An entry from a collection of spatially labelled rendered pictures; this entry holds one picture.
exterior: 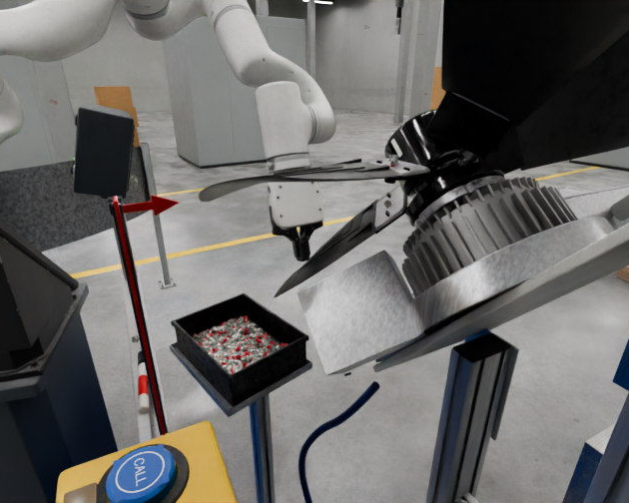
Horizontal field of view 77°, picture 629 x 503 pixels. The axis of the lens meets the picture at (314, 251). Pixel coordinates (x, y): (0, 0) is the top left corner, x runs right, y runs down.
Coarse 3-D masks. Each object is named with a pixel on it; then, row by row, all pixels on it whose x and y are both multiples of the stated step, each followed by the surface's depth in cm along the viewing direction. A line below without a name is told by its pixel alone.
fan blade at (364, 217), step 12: (372, 204) 69; (360, 216) 70; (372, 216) 66; (348, 228) 70; (360, 228) 67; (372, 228) 63; (336, 240) 71; (348, 240) 67; (360, 240) 64; (324, 252) 71; (336, 252) 67; (312, 264) 72; (324, 264) 67; (300, 276) 71; (288, 288) 70
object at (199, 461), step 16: (176, 432) 28; (192, 432) 28; (208, 432) 28; (128, 448) 27; (176, 448) 27; (192, 448) 27; (208, 448) 27; (80, 464) 26; (96, 464) 26; (112, 464) 26; (176, 464) 26; (192, 464) 26; (208, 464) 26; (224, 464) 26; (64, 480) 25; (80, 480) 25; (96, 480) 25; (176, 480) 25; (192, 480) 25; (208, 480) 25; (224, 480) 25; (176, 496) 24; (192, 496) 24; (208, 496) 24; (224, 496) 24
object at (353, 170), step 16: (352, 160) 54; (272, 176) 35; (288, 176) 44; (304, 176) 42; (320, 176) 43; (336, 176) 43; (352, 176) 44; (368, 176) 45; (384, 176) 47; (400, 176) 49; (208, 192) 46; (224, 192) 51
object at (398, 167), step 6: (366, 162) 57; (372, 162) 57; (384, 162) 57; (390, 162) 57; (402, 162) 56; (390, 168) 53; (396, 168) 53; (402, 168) 53; (414, 168) 53; (420, 168) 53; (426, 168) 52; (402, 174) 50; (408, 174) 50; (414, 174) 51
